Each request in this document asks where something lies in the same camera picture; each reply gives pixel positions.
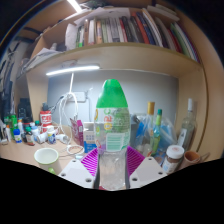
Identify brown jar with white lid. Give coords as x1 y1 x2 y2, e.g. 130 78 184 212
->
161 144 185 175

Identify wooden shelf unit with books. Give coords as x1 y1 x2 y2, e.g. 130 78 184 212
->
14 0 209 158

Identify white LED light bar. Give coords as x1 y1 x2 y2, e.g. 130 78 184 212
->
45 64 101 77

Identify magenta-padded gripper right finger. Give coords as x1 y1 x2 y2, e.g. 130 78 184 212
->
125 145 168 190

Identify brown cup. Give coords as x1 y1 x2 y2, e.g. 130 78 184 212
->
179 150 203 171

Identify blue plastic bag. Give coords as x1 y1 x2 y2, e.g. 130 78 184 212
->
133 114 178 158

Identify blue and white carton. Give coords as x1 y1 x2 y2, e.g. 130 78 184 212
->
83 122 98 154

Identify clear glass bottle yellow cap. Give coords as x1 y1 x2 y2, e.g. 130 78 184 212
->
138 101 157 156

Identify white looped cable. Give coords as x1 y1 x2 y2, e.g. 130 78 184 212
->
58 72 86 156

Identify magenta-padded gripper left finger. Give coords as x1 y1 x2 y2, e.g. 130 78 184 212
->
58 147 101 190

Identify long ceiling light strip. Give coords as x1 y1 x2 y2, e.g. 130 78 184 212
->
66 0 83 14

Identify small white bottle blue cap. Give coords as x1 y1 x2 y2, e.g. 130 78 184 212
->
13 128 23 144

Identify slim green glass bottle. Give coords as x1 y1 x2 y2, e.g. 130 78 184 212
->
151 108 165 156

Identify tall clear bottle white cap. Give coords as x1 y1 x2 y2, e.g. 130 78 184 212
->
176 97 198 153

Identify dark hanging clothes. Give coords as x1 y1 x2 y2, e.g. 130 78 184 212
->
0 43 18 118

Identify small dark bottle red label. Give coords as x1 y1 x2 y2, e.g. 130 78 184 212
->
24 126 36 146

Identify red and white canister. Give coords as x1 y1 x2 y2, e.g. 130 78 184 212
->
39 109 53 133

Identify green-capped clear plastic bottle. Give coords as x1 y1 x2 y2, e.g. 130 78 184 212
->
93 78 131 191

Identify green container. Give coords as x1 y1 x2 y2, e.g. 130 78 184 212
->
8 114 19 134

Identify white mug with green handle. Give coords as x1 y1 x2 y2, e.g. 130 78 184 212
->
33 147 61 176

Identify pink pouch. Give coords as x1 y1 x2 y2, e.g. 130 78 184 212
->
69 117 85 148

